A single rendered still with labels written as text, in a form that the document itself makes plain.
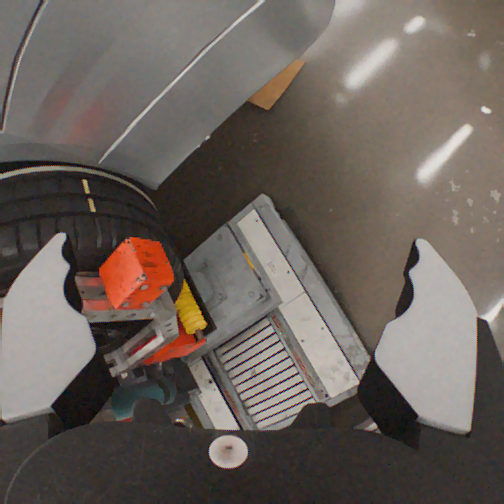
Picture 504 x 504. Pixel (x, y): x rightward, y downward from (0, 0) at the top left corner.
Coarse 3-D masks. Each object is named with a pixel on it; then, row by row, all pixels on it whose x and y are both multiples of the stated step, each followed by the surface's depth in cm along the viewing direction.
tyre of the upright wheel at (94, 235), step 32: (0, 192) 39; (32, 192) 41; (64, 192) 45; (96, 192) 49; (128, 192) 58; (0, 224) 36; (32, 224) 39; (64, 224) 41; (96, 224) 46; (128, 224) 51; (160, 224) 67; (0, 256) 35; (32, 256) 38; (96, 256) 46
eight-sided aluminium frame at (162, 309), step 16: (80, 288) 43; (96, 288) 46; (0, 304) 36; (96, 304) 43; (160, 304) 55; (96, 320) 45; (112, 320) 48; (160, 320) 60; (176, 320) 65; (144, 336) 78; (160, 336) 75; (176, 336) 74; (112, 352) 82; (128, 352) 83; (144, 352) 77; (112, 368) 80; (128, 368) 81
